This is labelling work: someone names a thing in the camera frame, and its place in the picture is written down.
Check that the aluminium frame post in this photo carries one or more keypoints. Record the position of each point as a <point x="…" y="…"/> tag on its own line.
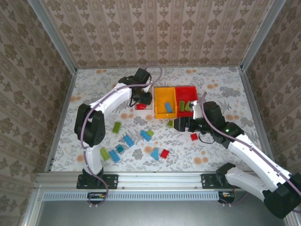
<point x="57" y="40"/>
<point x="261" y="35"/>

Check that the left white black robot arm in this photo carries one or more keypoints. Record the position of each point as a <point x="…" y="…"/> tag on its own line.
<point x="90" y="127"/>

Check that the aluminium frame rail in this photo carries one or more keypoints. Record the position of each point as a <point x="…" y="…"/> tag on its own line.
<point x="61" y="117"/>
<point x="33" y="207"/>
<point x="254" y="106"/>

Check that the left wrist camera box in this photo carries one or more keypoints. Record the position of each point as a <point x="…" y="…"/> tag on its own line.
<point x="147" y="87"/>

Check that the yellow plastic bin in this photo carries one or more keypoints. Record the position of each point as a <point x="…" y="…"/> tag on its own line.
<point x="162" y="99"/>

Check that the grey metal panel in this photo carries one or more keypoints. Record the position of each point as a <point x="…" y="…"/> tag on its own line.
<point x="152" y="214"/>

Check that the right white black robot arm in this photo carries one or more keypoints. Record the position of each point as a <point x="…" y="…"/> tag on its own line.
<point x="249" y="153"/>

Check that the blue lego wedge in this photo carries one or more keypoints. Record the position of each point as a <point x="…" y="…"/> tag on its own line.
<point x="155" y="154"/>

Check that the small teal lego brick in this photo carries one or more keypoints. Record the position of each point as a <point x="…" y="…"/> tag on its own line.
<point x="120" y="148"/>

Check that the white plastic bin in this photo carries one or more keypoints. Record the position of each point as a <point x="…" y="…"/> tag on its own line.
<point x="144" y="112"/>

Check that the red plastic bin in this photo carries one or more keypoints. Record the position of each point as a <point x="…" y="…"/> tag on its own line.
<point x="185" y="94"/>

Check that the red lego brick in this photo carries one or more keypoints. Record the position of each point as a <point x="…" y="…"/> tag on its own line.
<point x="194" y="136"/>
<point x="164" y="153"/>
<point x="141" y="106"/>

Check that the floral tablecloth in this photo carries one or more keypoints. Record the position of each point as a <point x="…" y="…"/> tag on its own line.
<point x="211" y="80"/>

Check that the wide aluminium extrusion beam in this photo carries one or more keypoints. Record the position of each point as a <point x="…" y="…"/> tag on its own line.
<point x="160" y="180"/>

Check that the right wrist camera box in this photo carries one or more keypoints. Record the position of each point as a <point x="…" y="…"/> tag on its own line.
<point x="197" y="110"/>

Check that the blue lego brick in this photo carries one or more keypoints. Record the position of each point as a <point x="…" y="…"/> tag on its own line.
<point x="168" y="107"/>
<point x="145" y="136"/>
<point x="129" y="140"/>
<point x="114" y="155"/>

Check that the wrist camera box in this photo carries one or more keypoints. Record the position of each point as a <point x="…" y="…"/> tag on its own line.
<point x="197" y="110"/>
<point x="147" y="87"/>

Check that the small green lego brick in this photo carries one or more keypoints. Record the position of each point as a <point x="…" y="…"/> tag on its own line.
<point x="170" y="123"/>
<point x="150" y="132"/>

